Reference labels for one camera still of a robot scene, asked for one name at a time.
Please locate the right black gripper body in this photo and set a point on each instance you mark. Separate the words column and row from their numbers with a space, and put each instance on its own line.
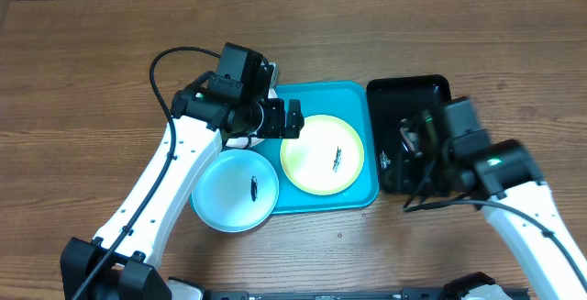
column 414, row 136

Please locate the white round plate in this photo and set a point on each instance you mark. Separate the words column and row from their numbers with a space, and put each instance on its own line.
column 241, row 143

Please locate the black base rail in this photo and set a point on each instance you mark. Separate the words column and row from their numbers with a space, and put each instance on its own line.
column 321, row 295

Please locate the black rectangular water tray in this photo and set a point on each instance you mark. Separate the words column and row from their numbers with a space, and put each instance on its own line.
column 390, row 101

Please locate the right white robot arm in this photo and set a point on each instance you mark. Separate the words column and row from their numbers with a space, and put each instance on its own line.
column 504, row 183

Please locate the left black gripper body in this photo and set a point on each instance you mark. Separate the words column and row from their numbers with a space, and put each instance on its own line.
column 268, row 119

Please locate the green scouring sponge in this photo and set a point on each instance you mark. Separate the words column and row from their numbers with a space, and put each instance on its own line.
column 411, row 141

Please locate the teal plastic serving tray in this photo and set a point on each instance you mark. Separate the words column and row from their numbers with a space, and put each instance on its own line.
column 346, row 100

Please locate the light blue round plate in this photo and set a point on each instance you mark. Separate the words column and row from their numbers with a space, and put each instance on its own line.
column 238, row 192

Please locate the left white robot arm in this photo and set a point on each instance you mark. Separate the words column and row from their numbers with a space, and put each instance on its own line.
column 122, row 259

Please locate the yellow-green rimmed plate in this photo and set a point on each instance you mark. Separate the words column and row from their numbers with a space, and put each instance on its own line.
column 326, row 158

